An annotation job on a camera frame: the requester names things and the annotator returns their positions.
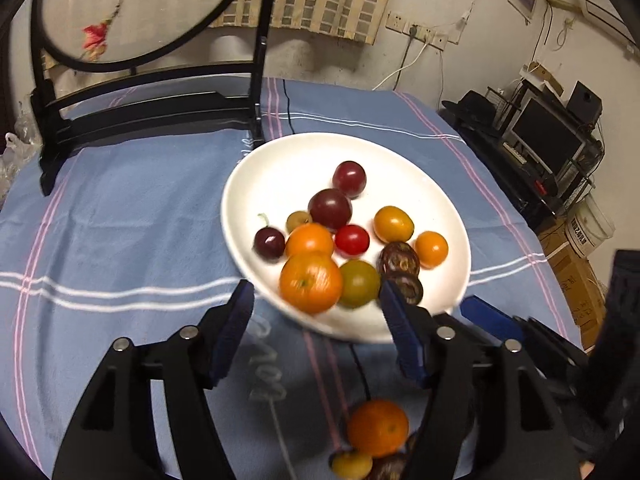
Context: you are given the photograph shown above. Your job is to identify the dark wooden desk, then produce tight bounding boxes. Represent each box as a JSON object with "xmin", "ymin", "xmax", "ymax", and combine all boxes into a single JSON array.
[{"xmin": 439, "ymin": 84, "xmax": 604, "ymax": 231}]

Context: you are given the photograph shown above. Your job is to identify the yellow green tomato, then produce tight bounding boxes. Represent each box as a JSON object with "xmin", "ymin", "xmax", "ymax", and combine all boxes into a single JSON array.
[{"xmin": 340, "ymin": 259, "xmax": 381, "ymax": 309}]

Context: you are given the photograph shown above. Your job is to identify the cardboard box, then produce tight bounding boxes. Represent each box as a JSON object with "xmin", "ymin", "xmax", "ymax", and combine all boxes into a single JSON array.
[{"xmin": 538, "ymin": 219, "xmax": 605, "ymax": 351}]

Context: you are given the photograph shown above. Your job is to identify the orange tomato left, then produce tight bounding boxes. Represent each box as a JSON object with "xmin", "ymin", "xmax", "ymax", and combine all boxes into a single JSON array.
[{"xmin": 285, "ymin": 223, "xmax": 334, "ymax": 258}]

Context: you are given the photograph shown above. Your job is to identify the red cherry tomato on plate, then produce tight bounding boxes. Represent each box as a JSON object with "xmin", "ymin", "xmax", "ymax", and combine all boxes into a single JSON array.
[{"xmin": 334, "ymin": 224, "xmax": 370, "ymax": 258}]

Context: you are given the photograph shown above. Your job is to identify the white oval plate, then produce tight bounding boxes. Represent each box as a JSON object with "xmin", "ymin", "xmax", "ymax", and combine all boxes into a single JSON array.
[{"xmin": 221, "ymin": 133, "xmax": 471, "ymax": 344}]

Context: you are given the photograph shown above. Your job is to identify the small orange mandarin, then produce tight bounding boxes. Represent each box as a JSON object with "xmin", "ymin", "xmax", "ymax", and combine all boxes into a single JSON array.
[{"xmin": 279, "ymin": 252, "xmax": 343, "ymax": 315}]

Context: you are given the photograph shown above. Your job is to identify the computer monitor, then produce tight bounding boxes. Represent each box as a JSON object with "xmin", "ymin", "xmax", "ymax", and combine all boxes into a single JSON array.
[{"xmin": 510, "ymin": 98, "xmax": 586, "ymax": 177}]

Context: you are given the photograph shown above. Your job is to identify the round embroidered bird screen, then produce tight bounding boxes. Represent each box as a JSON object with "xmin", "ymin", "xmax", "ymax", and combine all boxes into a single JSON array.
[{"xmin": 30, "ymin": 0, "xmax": 274, "ymax": 195}]

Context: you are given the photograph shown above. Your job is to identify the dark purple tomato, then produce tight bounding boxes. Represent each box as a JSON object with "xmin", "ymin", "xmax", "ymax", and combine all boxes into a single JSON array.
[{"xmin": 308, "ymin": 188, "xmax": 352, "ymax": 232}]

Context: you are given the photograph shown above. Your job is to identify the white plastic bucket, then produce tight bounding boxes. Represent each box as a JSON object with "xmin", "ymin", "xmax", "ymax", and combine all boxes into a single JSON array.
[{"xmin": 565, "ymin": 193, "xmax": 615, "ymax": 258}]

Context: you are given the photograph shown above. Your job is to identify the yellow longan fruit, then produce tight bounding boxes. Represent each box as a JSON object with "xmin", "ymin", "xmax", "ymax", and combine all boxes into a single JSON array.
[{"xmin": 330, "ymin": 451, "xmax": 373, "ymax": 480}]

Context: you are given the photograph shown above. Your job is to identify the white wall socket strip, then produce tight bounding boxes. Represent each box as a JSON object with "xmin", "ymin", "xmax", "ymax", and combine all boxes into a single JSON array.
[{"xmin": 385, "ymin": 11, "xmax": 448, "ymax": 52}]

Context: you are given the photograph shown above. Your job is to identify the black hat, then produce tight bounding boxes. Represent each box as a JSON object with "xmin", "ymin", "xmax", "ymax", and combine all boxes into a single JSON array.
[{"xmin": 442, "ymin": 90, "xmax": 497, "ymax": 128}]

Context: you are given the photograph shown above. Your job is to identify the white plastic bag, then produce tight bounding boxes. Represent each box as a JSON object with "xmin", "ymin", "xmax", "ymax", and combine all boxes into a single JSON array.
[{"xmin": 0, "ymin": 110, "xmax": 42, "ymax": 203}]

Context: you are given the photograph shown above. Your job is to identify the orange cherry tomato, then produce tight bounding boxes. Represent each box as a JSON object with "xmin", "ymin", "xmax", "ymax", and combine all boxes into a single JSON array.
[{"xmin": 413, "ymin": 231, "xmax": 449, "ymax": 269}]

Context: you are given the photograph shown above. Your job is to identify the white power cable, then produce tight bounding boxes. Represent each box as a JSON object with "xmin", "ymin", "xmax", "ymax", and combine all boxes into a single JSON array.
[{"xmin": 372, "ymin": 39, "xmax": 432, "ymax": 92}]

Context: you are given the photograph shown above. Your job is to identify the large dark water chestnut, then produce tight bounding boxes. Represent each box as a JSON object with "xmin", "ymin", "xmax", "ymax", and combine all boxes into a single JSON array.
[{"xmin": 366, "ymin": 453, "xmax": 407, "ymax": 480}]

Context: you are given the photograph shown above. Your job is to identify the yellow orange tomato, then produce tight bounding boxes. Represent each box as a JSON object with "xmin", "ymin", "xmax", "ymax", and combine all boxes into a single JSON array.
[{"xmin": 373, "ymin": 206, "xmax": 414, "ymax": 244}]

